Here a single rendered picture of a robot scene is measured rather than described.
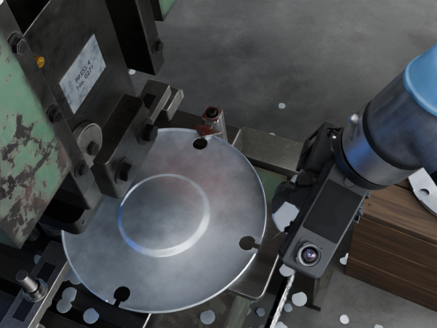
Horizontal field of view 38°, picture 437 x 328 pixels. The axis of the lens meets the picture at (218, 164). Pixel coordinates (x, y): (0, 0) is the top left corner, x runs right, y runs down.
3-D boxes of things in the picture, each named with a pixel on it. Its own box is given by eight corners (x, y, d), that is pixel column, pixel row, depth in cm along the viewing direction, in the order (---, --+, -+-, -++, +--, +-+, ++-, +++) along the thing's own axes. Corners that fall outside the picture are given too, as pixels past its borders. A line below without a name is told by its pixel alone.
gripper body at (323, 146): (357, 171, 73) (418, 126, 62) (339, 235, 69) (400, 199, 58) (300, 142, 72) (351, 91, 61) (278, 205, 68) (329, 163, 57)
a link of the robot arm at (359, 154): (428, 185, 54) (346, 143, 53) (398, 202, 58) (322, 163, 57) (442, 117, 58) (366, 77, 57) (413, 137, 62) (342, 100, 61)
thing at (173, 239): (24, 269, 86) (21, 267, 85) (121, 110, 100) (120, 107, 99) (216, 347, 78) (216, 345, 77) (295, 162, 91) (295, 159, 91)
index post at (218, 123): (229, 141, 103) (224, 105, 95) (222, 155, 102) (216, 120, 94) (213, 136, 104) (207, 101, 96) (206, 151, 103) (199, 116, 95)
